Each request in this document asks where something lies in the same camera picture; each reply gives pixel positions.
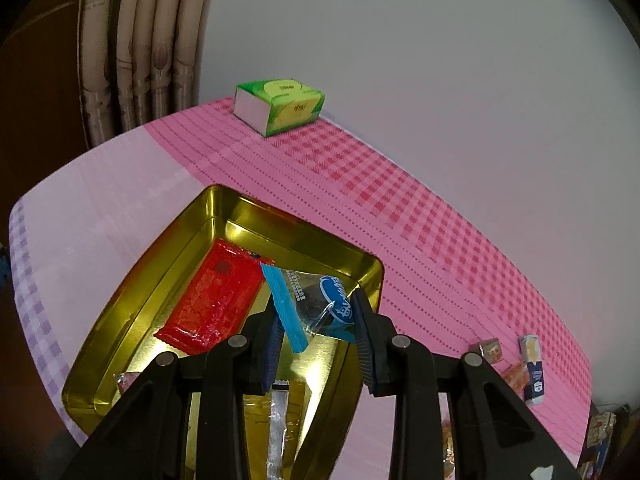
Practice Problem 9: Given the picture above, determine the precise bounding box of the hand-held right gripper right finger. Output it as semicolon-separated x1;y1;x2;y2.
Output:
350;290;586;480

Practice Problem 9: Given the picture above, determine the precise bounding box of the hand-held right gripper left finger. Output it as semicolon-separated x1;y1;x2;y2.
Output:
60;305;283;480

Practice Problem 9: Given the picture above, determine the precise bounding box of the blue cookie packet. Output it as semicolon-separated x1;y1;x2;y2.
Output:
260;262;362;354

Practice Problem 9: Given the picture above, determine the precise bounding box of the yellow foil snack packet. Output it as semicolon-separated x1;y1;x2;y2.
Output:
239;379;313;480

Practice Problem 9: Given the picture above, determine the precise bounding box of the red snack packet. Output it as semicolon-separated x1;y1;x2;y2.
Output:
153;239;276;351

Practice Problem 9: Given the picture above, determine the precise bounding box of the gold metal tin box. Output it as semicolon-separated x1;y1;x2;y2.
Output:
61;184;385;480

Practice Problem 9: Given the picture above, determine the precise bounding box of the pink snack packet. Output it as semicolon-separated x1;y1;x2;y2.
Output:
114;371;143;397

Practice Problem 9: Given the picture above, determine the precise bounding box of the clear orange biscuit packet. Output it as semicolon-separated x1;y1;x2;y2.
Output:
501;363;529;392

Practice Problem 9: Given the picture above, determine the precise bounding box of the small brown snack packet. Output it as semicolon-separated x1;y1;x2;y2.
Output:
469;338;502;362

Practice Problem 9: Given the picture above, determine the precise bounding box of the pink checked tablecloth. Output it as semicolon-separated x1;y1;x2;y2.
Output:
9;97;594;480

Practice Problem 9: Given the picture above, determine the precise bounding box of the dark blue snack packet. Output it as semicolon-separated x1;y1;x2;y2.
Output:
518;334;547;406

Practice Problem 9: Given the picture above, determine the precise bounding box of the green tissue pack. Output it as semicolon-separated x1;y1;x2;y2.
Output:
234;78;326;138

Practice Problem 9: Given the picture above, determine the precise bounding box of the beige patterned curtain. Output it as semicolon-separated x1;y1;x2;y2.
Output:
79;0;224;147

